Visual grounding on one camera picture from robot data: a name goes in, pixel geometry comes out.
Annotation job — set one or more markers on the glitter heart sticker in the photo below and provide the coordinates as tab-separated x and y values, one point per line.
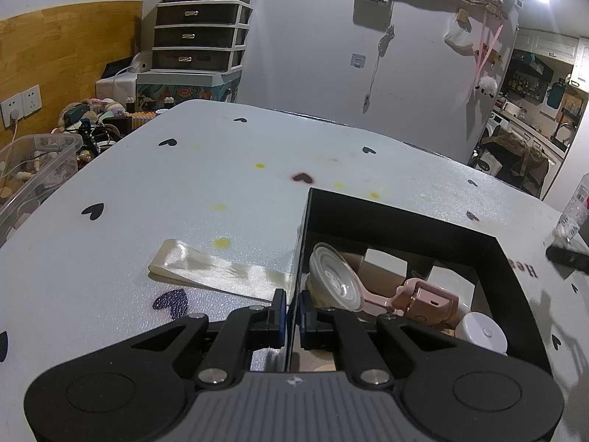
171	303

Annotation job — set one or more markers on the pink sticks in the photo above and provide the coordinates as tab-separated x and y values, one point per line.
487	50

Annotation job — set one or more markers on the white hanging pouch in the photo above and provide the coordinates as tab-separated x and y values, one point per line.
459	37

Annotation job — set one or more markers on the kitchen bottle shelf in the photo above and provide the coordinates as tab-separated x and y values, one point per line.
529	78

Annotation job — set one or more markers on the pink handheld device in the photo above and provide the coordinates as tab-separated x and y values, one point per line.
430	301

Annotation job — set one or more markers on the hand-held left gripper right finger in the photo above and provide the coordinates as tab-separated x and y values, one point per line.
303	322

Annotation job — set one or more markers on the white plush toy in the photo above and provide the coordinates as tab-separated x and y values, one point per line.
487	86

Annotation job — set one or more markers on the white round puck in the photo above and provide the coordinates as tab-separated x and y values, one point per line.
483	334

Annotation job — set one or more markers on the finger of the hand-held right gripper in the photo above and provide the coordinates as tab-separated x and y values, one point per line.
570	258

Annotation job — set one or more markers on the white wall socket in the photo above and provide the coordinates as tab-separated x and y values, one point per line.
23	103

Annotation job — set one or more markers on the white drawer unit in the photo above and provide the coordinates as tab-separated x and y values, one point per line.
198	37

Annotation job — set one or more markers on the cream satin ribbon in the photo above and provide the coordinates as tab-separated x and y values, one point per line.
216	274

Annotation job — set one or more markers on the pile of plush toys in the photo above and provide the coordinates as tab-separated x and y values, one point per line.
99	117

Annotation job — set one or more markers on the clear plastic storage bin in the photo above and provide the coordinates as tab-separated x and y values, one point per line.
41	170

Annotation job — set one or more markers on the white box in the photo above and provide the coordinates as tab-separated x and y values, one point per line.
115	92

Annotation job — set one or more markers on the brown jacket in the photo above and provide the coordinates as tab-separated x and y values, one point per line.
517	156

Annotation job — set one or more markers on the clear water bottle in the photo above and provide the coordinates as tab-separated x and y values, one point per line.
575	214

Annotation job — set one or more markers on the white kitchen cabinet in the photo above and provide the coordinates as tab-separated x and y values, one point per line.
580	64

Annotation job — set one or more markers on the black box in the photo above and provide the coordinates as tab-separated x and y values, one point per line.
515	294

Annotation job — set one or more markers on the black tablet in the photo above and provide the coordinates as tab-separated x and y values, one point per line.
116	68

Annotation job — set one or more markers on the square wall hook plate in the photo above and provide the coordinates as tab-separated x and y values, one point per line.
358	60

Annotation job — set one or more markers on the blue hanging bag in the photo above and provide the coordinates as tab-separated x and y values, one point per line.
555	94

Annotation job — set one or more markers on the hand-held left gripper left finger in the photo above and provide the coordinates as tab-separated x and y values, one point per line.
280	322

